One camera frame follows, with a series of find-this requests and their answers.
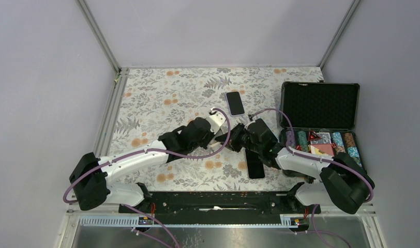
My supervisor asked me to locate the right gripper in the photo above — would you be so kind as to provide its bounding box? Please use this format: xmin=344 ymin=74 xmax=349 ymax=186
xmin=215 ymin=123 xmax=262 ymax=154

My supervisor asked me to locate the phone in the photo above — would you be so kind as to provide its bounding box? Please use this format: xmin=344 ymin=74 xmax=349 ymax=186
xmin=245 ymin=150 xmax=265 ymax=179
xmin=226 ymin=91 xmax=245 ymax=117

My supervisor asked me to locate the beige phone case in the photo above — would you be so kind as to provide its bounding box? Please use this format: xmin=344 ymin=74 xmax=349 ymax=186
xmin=209 ymin=142 xmax=221 ymax=149

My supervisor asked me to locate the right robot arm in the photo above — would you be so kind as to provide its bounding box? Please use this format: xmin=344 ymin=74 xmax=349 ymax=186
xmin=215 ymin=118 xmax=375 ymax=214

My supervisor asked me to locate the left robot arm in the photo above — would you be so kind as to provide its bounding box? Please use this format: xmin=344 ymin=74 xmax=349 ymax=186
xmin=66 ymin=114 xmax=226 ymax=212

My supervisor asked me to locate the phone in lavender case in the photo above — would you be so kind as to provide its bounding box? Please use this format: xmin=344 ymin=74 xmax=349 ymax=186
xmin=226 ymin=91 xmax=245 ymax=117

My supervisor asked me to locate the black poker chip case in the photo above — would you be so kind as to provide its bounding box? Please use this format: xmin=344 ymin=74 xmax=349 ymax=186
xmin=280 ymin=82 xmax=360 ymax=152

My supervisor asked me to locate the floral tablecloth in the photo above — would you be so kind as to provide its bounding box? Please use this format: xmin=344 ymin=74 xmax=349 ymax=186
xmin=108 ymin=67 xmax=323 ymax=191

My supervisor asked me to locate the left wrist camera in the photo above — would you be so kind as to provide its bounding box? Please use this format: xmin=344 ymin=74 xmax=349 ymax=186
xmin=206 ymin=108 xmax=227 ymax=134

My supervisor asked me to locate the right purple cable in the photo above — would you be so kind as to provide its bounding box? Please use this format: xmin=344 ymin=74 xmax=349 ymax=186
xmin=247 ymin=108 xmax=376 ymax=248

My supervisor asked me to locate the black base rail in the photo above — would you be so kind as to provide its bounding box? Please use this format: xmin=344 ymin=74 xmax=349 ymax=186
xmin=135 ymin=191 xmax=321 ymax=225

